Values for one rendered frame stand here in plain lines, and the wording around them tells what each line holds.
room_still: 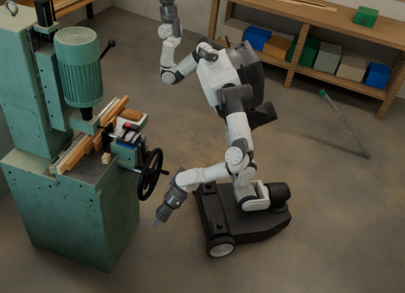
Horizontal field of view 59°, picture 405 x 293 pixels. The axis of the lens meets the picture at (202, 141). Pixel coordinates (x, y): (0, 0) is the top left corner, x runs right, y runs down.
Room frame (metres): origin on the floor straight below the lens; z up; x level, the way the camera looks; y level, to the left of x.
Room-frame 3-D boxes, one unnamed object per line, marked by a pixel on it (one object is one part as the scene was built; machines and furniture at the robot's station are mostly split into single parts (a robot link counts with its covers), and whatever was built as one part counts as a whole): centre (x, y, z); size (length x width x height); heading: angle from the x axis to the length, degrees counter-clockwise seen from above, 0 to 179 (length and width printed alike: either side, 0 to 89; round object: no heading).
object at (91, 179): (1.34, 0.46, 0.87); 0.61 x 0.30 x 0.06; 168
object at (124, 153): (1.32, 0.38, 0.91); 0.15 x 0.14 x 0.09; 168
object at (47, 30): (1.34, 0.71, 1.54); 0.08 x 0.08 x 0.17; 78
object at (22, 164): (1.34, 0.69, 0.76); 0.57 x 0.45 x 0.09; 78
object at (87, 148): (1.35, 0.55, 0.92); 0.23 x 0.02 x 0.04; 168
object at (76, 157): (1.42, 0.55, 0.92); 0.62 x 0.02 x 0.04; 168
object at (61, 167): (1.37, 0.58, 0.92); 0.60 x 0.02 x 0.05; 168
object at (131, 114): (1.59, 0.43, 0.91); 0.12 x 0.09 x 0.03; 78
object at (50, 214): (1.34, 0.69, 0.36); 0.58 x 0.45 x 0.71; 78
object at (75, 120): (1.32, 0.59, 1.03); 0.14 x 0.07 x 0.09; 78
